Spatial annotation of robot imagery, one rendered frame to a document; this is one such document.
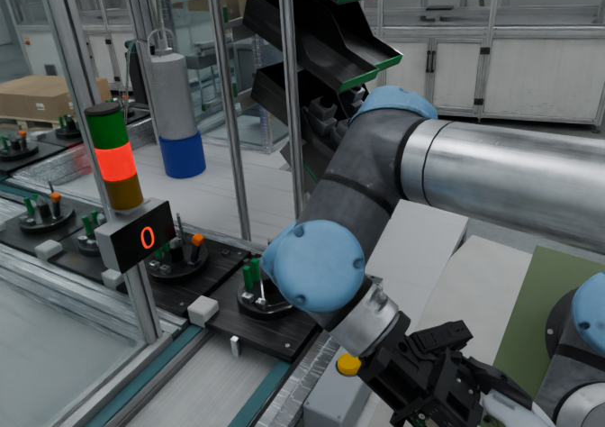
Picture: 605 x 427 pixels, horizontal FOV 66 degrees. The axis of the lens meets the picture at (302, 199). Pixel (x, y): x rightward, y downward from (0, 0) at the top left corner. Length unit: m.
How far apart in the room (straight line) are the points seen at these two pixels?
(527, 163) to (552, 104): 4.53
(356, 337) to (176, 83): 1.35
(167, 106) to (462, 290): 1.14
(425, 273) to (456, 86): 3.71
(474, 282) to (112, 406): 0.83
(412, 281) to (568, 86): 3.82
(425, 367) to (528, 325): 0.37
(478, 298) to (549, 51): 3.76
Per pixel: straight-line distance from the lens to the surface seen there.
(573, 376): 0.66
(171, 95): 1.73
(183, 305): 1.01
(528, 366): 0.87
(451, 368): 0.53
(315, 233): 0.38
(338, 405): 0.81
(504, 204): 0.36
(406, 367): 0.51
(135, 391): 0.91
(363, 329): 0.50
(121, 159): 0.74
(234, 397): 0.89
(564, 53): 4.78
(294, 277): 0.38
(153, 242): 0.81
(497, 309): 1.17
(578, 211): 0.34
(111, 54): 6.77
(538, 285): 0.89
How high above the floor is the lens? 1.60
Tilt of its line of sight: 28 degrees down
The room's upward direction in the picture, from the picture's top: 4 degrees counter-clockwise
